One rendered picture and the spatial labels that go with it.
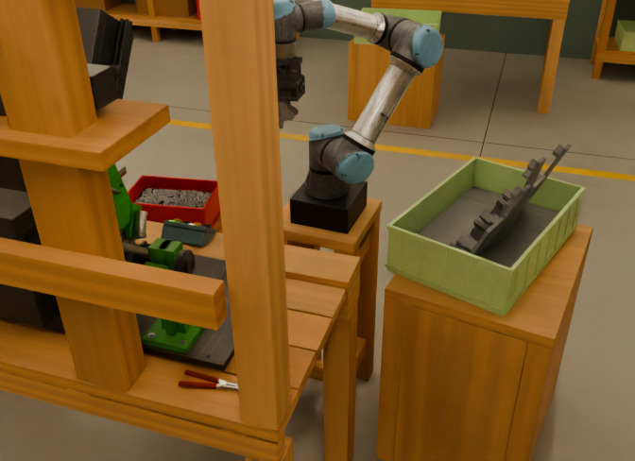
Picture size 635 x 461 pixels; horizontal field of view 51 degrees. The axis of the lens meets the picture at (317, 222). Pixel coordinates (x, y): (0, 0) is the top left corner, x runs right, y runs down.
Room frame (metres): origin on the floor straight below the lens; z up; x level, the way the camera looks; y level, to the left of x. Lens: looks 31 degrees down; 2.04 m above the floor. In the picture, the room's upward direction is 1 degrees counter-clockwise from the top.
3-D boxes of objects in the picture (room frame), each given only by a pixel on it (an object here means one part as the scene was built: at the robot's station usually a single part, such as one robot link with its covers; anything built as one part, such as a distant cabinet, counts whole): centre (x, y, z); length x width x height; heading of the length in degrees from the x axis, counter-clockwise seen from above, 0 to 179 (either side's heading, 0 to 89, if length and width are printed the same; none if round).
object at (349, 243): (2.03, -0.03, 0.83); 0.32 x 0.32 x 0.04; 68
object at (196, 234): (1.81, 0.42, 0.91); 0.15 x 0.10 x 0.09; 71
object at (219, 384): (1.17, 0.26, 0.89); 0.16 x 0.05 x 0.01; 76
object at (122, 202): (1.62, 0.60, 1.17); 0.13 x 0.12 x 0.20; 71
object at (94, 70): (1.29, 0.49, 1.59); 0.15 x 0.07 x 0.07; 71
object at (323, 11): (1.87, 0.01, 1.59); 0.11 x 0.11 x 0.08; 30
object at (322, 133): (2.03, -0.04, 1.11); 0.13 x 0.12 x 0.14; 30
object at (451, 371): (1.84, -0.60, 0.39); 0.68 x 0.52 x 0.79; 151
